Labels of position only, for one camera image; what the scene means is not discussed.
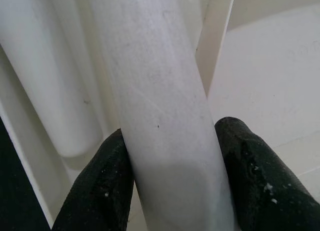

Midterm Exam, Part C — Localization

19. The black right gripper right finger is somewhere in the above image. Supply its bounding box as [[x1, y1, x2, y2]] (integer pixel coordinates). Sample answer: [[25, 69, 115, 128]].
[[214, 117, 320, 231]]

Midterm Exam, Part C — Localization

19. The white plastic table leg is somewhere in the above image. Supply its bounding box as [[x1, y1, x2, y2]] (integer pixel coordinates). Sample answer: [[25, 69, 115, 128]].
[[0, 0, 102, 159], [84, 0, 237, 231]]

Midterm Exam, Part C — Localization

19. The white plastic table top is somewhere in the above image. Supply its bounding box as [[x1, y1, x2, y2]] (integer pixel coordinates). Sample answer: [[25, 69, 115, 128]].
[[0, 0, 320, 231]]

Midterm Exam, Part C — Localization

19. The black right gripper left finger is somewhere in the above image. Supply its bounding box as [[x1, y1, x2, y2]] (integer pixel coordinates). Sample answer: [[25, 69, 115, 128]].
[[51, 129, 136, 231]]

